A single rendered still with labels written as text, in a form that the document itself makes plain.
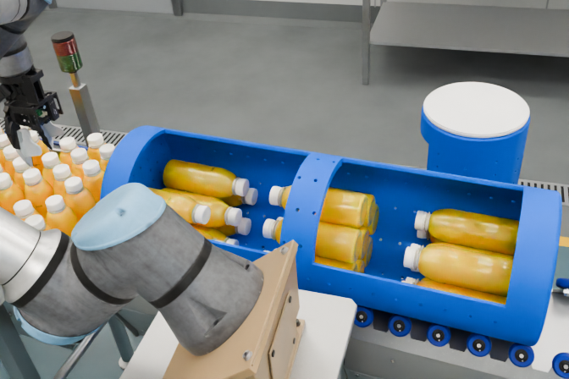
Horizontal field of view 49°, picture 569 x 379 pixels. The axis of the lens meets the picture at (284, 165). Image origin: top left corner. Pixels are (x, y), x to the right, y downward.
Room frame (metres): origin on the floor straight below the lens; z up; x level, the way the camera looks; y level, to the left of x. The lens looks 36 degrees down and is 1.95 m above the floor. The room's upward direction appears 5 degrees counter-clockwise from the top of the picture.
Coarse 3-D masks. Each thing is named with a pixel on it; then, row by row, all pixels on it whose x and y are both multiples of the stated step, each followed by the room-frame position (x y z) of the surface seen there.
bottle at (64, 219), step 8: (64, 208) 1.11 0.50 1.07; (48, 216) 1.10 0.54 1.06; (56, 216) 1.09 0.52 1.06; (64, 216) 1.10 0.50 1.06; (72, 216) 1.11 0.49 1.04; (48, 224) 1.09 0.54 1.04; (56, 224) 1.08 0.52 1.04; (64, 224) 1.09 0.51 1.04; (72, 224) 1.10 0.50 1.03; (64, 232) 1.08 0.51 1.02
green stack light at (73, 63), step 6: (72, 54) 1.61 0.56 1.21; (78, 54) 1.63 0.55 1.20; (60, 60) 1.61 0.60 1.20; (66, 60) 1.60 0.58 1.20; (72, 60) 1.61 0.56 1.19; (78, 60) 1.62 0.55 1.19; (60, 66) 1.61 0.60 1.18; (66, 66) 1.60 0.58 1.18; (72, 66) 1.61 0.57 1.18; (78, 66) 1.62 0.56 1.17; (66, 72) 1.60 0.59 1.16
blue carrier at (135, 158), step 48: (144, 144) 1.09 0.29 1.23; (192, 144) 1.21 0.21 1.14; (240, 144) 1.09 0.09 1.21; (384, 192) 1.04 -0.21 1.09; (432, 192) 1.00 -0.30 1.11; (480, 192) 0.95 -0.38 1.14; (528, 192) 0.84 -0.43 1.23; (240, 240) 1.07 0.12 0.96; (288, 240) 0.85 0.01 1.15; (384, 240) 0.99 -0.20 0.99; (528, 240) 0.73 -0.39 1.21; (336, 288) 0.80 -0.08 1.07; (384, 288) 0.76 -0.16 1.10; (432, 288) 0.73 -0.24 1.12; (528, 288) 0.68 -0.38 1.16; (528, 336) 0.66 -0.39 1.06
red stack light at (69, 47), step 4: (72, 40) 1.62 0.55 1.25; (52, 44) 1.62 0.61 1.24; (56, 44) 1.61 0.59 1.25; (60, 44) 1.60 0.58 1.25; (64, 44) 1.61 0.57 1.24; (68, 44) 1.61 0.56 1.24; (72, 44) 1.62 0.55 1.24; (76, 44) 1.64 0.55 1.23; (56, 48) 1.61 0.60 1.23; (60, 48) 1.60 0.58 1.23; (64, 48) 1.60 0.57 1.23; (68, 48) 1.61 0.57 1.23; (72, 48) 1.62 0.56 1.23; (76, 48) 1.63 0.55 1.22; (56, 52) 1.61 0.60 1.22; (60, 52) 1.60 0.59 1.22; (64, 52) 1.60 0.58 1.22; (68, 52) 1.61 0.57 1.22; (72, 52) 1.61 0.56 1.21; (60, 56) 1.61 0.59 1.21; (64, 56) 1.60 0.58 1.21
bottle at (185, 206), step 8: (160, 192) 1.05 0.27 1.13; (168, 192) 1.05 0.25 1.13; (168, 200) 1.02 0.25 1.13; (176, 200) 1.02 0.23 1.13; (184, 200) 1.02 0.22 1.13; (192, 200) 1.03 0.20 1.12; (176, 208) 1.00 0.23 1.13; (184, 208) 1.00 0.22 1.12; (192, 208) 1.01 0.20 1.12; (184, 216) 0.99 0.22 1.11; (192, 216) 0.99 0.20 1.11
